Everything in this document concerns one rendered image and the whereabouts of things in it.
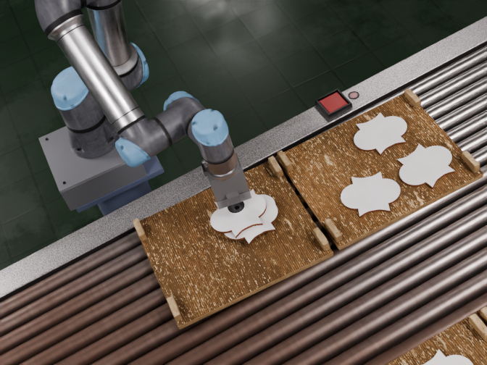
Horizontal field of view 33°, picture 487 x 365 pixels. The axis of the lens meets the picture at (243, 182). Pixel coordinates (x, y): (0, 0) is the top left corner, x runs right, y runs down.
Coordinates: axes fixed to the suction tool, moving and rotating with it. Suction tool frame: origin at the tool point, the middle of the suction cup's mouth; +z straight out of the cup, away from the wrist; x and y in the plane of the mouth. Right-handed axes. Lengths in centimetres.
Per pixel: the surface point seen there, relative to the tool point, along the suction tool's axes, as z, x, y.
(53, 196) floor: 100, 120, -71
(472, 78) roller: 8, 22, 73
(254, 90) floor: 100, 141, 27
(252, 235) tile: 3.5, -7.6, 1.5
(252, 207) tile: 2.7, 0.0, 3.8
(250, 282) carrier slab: 6.0, -18.7, -2.8
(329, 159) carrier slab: 6.0, 9.3, 27.3
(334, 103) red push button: 6.7, 28.7, 35.6
